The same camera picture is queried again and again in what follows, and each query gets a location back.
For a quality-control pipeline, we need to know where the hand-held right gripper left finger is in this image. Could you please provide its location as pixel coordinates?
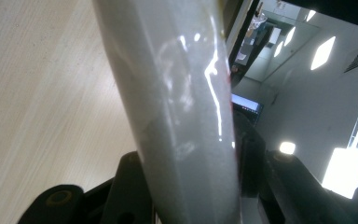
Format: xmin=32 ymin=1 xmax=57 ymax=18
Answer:
xmin=101 ymin=151 xmax=157 ymax=224

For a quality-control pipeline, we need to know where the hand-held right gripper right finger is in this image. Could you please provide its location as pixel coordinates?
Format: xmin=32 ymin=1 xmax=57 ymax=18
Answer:
xmin=231 ymin=108 xmax=268 ymax=200

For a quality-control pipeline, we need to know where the red and white sugar pouch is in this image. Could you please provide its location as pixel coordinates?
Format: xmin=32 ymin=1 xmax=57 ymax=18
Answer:
xmin=92 ymin=0 xmax=242 ymax=224

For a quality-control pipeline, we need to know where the round white lamp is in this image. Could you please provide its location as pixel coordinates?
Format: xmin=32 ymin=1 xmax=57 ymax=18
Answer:
xmin=279 ymin=141 xmax=296 ymax=156

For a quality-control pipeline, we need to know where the lit monitor screen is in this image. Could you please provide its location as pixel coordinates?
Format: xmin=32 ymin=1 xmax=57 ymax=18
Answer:
xmin=231 ymin=92 xmax=265 ymax=125

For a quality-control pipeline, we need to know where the bright white light panel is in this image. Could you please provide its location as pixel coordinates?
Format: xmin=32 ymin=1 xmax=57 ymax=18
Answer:
xmin=321 ymin=147 xmax=358 ymax=200

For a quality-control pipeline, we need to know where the white ceiling light panel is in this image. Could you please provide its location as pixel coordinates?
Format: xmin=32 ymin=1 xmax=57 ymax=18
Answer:
xmin=282 ymin=26 xmax=296 ymax=48
xmin=273 ymin=40 xmax=284 ymax=59
xmin=304 ymin=8 xmax=317 ymax=22
xmin=310 ymin=35 xmax=337 ymax=72

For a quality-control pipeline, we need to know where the ceiling air vent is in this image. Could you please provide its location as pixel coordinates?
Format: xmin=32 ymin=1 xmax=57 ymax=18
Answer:
xmin=343 ymin=46 xmax=358 ymax=74

